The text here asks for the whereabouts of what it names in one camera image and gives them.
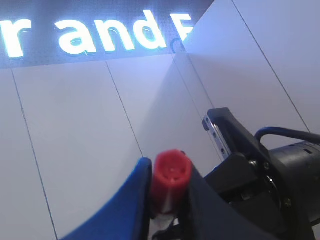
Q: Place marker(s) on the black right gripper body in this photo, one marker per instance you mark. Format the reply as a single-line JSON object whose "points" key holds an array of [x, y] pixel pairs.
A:
{"points": [[271, 178]]}

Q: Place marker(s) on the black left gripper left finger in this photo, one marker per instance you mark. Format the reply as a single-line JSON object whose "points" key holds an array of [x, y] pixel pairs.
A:
{"points": [[126, 216]]}

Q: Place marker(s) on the illuminated white letter sign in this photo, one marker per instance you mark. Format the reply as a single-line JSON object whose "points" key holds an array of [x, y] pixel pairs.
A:
{"points": [[57, 36]]}

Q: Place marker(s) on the red crayon pen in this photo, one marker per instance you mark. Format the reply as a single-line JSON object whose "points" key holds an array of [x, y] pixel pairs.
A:
{"points": [[170, 181]]}

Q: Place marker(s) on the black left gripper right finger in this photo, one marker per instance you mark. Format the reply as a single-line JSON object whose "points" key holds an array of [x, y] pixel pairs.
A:
{"points": [[208, 217]]}

